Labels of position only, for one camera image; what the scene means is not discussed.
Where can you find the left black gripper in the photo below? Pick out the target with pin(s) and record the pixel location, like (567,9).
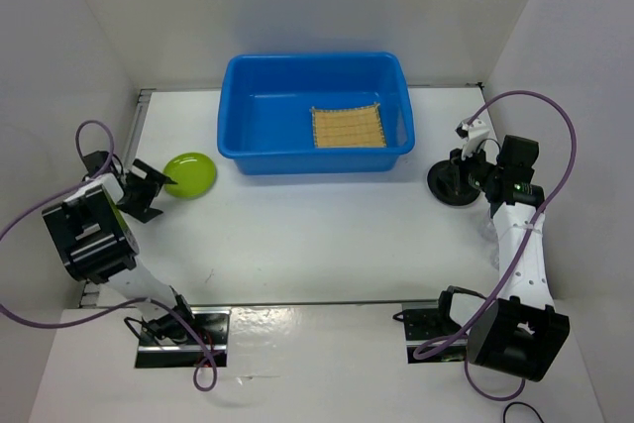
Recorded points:
(141,209)

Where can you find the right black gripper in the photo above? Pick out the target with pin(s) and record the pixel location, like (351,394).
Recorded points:
(458,169)

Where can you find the black plastic plate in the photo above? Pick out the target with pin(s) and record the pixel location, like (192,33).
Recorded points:
(445,184)

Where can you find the green plastic plate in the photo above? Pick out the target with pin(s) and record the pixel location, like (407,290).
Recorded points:
(192,175)

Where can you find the woven bamboo mat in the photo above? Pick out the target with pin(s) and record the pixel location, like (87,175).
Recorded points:
(358,127)

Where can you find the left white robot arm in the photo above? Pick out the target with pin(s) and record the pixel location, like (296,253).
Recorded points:
(95,244)

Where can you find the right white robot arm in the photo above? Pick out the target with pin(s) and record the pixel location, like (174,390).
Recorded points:
(520,332)

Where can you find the blue plastic bin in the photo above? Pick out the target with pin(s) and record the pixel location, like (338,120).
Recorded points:
(267,102)

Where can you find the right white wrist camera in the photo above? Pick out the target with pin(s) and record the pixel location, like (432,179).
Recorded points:
(473,132)

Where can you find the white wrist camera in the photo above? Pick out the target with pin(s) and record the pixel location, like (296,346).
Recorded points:
(473,132)
(112,186)

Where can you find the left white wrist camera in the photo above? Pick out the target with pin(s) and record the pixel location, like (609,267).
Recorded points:
(112,186)

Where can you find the aluminium frame rail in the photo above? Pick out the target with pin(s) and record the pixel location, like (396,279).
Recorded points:
(126,155)

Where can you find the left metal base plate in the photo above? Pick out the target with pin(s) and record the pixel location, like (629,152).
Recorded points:
(211,324)

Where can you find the metal base plate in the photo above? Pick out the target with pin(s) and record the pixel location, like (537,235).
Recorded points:
(211,324)
(422,321)

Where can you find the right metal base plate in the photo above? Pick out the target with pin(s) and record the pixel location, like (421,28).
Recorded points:
(422,321)

